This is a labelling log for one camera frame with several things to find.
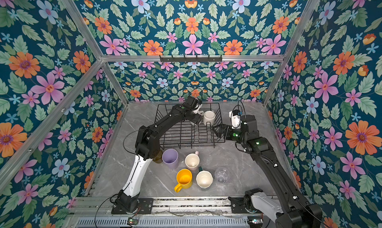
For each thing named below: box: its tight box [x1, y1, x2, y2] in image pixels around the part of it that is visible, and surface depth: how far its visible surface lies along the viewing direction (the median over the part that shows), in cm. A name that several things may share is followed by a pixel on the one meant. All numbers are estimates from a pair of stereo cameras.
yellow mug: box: [174, 168, 193, 193], surface depth 78 cm
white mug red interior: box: [203, 110, 216, 126], surface depth 101 cm
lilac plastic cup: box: [161, 148, 179, 170], surface depth 82 cm
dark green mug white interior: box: [195, 166, 214, 190], surface depth 76 cm
